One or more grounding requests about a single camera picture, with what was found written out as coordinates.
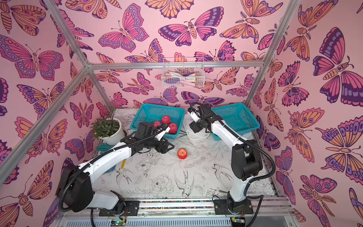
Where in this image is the white plastic tray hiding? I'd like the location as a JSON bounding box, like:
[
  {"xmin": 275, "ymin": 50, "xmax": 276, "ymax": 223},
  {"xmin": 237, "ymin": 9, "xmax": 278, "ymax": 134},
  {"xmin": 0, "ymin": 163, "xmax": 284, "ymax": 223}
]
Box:
[{"xmin": 183, "ymin": 113, "xmax": 210, "ymax": 142}]

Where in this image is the right teal plastic basket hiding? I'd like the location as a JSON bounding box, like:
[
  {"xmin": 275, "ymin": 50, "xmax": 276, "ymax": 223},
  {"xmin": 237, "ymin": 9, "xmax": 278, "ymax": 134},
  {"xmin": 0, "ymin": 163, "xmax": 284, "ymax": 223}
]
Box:
[{"xmin": 212, "ymin": 103, "xmax": 260, "ymax": 140}]

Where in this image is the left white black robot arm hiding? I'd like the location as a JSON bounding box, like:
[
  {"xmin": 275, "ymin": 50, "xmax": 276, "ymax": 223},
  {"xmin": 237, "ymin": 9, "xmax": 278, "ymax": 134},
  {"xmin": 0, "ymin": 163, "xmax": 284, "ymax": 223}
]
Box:
[{"xmin": 56, "ymin": 122, "xmax": 174, "ymax": 216}]

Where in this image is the white wire wall basket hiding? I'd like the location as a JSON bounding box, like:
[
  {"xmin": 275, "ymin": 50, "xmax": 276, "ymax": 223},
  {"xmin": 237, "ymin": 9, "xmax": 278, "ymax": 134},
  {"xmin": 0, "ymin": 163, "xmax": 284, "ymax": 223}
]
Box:
[{"xmin": 160, "ymin": 57, "xmax": 205, "ymax": 89}]

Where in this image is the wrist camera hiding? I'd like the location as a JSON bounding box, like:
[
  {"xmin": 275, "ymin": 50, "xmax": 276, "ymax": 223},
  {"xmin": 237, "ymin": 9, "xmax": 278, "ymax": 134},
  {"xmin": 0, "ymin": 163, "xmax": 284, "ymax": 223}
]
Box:
[
  {"xmin": 189, "ymin": 111, "xmax": 200, "ymax": 123},
  {"xmin": 156, "ymin": 127, "xmax": 170, "ymax": 141}
]

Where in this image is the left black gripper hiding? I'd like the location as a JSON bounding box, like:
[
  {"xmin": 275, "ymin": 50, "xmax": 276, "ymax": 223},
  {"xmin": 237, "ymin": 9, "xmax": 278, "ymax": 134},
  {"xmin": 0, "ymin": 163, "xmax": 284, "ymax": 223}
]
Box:
[{"xmin": 144, "ymin": 136, "xmax": 176, "ymax": 155}]

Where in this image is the teal plastic basket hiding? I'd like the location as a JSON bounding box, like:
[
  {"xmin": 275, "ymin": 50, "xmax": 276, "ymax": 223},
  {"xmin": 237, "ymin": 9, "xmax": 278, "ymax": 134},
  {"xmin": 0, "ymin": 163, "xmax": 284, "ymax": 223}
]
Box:
[
  {"xmin": 212, "ymin": 103, "xmax": 260, "ymax": 140},
  {"xmin": 130, "ymin": 104, "xmax": 185, "ymax": 140}
]

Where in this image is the potted green plant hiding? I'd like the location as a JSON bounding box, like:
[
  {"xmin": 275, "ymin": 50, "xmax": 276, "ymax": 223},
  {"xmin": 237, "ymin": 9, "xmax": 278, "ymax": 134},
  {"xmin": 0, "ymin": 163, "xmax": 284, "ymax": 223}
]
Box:
[{"xmin": 92, "ymin": 108, "xmax": 127, "ymax": 145}]

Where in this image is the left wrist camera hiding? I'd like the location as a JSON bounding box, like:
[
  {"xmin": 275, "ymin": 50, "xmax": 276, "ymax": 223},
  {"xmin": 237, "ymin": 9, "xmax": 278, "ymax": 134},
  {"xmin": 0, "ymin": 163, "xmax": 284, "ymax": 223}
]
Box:
[{"xmin": 156, "ymin": 127, "xmax": 170, "ymax": 141}]

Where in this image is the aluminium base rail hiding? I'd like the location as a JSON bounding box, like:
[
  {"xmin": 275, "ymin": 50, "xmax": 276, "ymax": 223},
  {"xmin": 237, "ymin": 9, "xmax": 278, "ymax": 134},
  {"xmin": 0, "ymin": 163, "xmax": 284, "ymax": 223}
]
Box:
[{"xmin": 53, "ymin": 196, "xmax": 299, "ymax": 227}]

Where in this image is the left teal plastic basket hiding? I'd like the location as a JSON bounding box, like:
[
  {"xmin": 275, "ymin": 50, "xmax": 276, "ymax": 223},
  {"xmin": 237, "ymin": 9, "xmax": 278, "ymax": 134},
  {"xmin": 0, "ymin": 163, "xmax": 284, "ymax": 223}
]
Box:
[{"xmin": 130, "ymin": 104, "xmax": 185, "ymax": 140}]

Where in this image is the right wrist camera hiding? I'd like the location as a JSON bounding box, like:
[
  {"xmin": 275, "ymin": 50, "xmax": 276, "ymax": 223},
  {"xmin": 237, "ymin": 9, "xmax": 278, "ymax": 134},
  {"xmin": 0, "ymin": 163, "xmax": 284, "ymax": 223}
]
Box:
[{"xmin": 189, "ymin": 111, "xmax": 200, "ymax": 123}]

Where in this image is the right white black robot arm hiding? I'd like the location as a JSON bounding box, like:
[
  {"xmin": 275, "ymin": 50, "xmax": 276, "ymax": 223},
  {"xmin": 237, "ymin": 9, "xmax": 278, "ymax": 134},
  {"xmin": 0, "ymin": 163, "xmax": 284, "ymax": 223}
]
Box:
[{"xmin": 188, "ymin": 102, "xmax": 276, "ymax": 213}]

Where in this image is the netted apple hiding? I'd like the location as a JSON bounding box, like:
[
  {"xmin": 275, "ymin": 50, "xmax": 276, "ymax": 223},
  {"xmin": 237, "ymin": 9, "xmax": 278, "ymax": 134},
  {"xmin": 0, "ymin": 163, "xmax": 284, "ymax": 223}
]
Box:
[
  {"xmin": 177, "ymin": 148, "xmax": 188, "ymax": 160},
  {"xmin": 161, "ymin": 115, "xmax": 171, "ymax": 124},
  {"xmin": 168, "ymin": 123, "xmax": 178, "ymax": 134}
]

